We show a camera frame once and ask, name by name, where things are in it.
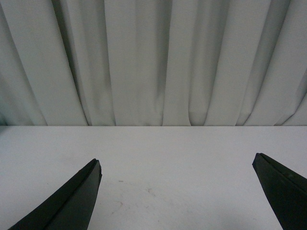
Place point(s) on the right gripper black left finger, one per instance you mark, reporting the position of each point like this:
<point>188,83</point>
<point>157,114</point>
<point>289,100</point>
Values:
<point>70,207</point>

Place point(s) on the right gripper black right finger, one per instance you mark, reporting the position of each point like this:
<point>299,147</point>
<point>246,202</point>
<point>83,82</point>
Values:
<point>285,190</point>

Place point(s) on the grey-white pleated curtain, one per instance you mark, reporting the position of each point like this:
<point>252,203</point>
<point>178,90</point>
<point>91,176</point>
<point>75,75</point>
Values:
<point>153,62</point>

